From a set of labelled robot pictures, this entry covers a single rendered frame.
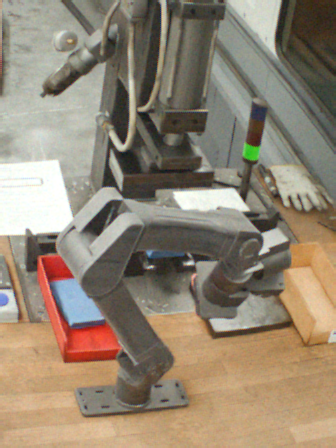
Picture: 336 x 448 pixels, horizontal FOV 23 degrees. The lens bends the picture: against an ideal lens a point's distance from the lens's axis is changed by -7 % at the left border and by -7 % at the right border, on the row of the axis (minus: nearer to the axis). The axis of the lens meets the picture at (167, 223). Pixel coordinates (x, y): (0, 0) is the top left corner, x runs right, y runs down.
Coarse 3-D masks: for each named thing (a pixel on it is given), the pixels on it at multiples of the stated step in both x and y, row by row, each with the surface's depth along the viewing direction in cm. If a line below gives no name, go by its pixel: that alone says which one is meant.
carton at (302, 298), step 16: (304, 256) 183; (320, 256) 181; (288, 272) 172; (304, 272) 184; (320, 272) 181; (288, 288) 171; (304, 288) 179; (320, 288) 180; (288, 304) 172; (304, 304) 164; (320, 304) 175; (304, 320) 164; (320, 320) 170; (304, 336) 164; (320, 336) 163
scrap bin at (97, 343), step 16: (48, 256) 167; (48, 272) 169; (64, 272) 171; (48, 288) 159; (48, 304) 160; (64, 320) 161; (64, 336) 149; (80, 336) 158; (96, 336) 158; (112, 336) 159; (64, 352) 150; (80, 352) 151; (96, 352) 152; (112, 352) 153
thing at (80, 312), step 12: (60, 288) 168; (72, 288) 168; (60, 300) 165; (72, 300) 165; (84, 300) 166; (72, 312) 162; (84, 312) 163; (96, 312) 164; (72, 324) 157; (84, 324) 159; (96, 324) 161
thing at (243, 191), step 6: (252, 102) 184; (258, 102) 183; (264, 102) 184; (246, 162) 191; (252, 162) 191; (246, 168) 193; (252, 168) 194; (246, 174) 194; (246, 180) 195; (240, 186) 197; (246, 186) 196; (240, 192) 197; (246, 192) 197; (246, 198) 198
